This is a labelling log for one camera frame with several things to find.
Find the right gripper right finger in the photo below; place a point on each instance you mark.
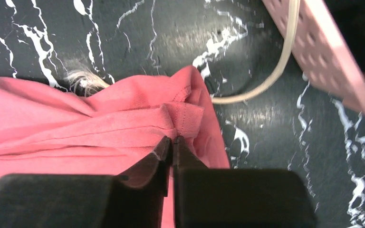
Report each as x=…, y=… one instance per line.
x=183, y=157

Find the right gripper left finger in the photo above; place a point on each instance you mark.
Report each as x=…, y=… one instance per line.
x=152, y=171

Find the pink laundry basket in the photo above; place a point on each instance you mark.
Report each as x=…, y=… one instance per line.
x=320, y=49

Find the coral pink t-shirt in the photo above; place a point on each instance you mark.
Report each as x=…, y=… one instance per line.
x=60, y=154

